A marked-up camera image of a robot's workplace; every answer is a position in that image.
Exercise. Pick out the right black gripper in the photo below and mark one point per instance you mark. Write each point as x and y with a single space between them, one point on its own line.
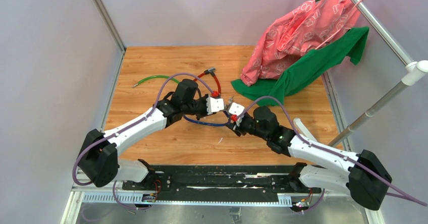
238 130

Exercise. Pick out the green cable lock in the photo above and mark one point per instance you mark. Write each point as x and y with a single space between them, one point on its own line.
150 78

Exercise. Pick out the metal clothes rack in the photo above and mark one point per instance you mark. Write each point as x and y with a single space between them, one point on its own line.
397 36

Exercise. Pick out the pink patterned garment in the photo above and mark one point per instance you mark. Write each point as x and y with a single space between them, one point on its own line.
302 29

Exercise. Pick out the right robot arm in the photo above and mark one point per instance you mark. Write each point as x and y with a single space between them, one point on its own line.
359 175

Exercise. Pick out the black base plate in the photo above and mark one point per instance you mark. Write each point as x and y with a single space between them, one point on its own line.
221 183

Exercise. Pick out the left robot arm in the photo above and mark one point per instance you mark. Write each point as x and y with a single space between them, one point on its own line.
98 161

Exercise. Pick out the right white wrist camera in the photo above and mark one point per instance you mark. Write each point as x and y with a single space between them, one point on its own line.
236 111

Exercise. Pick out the pink clothes hanger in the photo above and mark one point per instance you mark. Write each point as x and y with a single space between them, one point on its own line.
341 26

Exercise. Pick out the silver key with ring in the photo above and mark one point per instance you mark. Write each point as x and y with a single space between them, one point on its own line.
229 103

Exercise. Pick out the green t-shirt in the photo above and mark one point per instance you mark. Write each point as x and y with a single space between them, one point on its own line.
288 77

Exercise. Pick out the blue cable lock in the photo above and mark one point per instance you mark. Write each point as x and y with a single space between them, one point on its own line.
210 124

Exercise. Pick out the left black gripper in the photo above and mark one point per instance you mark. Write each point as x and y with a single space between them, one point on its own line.
204 99

